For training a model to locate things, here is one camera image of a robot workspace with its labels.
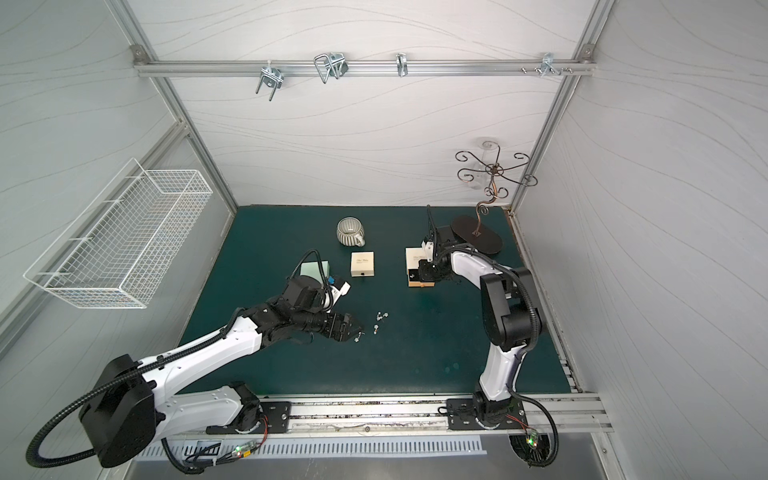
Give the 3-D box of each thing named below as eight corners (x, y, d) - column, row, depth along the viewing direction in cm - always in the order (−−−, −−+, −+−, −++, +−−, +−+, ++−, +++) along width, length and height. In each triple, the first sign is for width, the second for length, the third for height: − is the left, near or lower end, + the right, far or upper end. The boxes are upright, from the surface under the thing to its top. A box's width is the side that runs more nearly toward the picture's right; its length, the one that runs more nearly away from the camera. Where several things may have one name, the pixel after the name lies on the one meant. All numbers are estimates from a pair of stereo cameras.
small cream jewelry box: (350, 276, 101) (349, 272, 99) (352, 255, 107) (351, 251, 105) (374, 276, 101) (374, 272, 99) (375, 255, 107) (375, 251, 105)
